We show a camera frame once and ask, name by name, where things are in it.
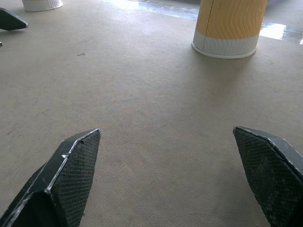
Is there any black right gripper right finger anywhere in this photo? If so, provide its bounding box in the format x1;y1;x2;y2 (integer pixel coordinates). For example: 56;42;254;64
232;126;303;227

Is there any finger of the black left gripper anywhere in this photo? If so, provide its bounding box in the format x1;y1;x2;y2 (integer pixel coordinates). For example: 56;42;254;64
0;7;28;31

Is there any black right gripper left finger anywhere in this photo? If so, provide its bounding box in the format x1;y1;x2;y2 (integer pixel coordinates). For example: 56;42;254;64
0;128;101;227

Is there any yellow and white paper cup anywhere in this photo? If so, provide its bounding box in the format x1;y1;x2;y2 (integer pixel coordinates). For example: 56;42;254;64
191;0;268;59
21;0;64;12

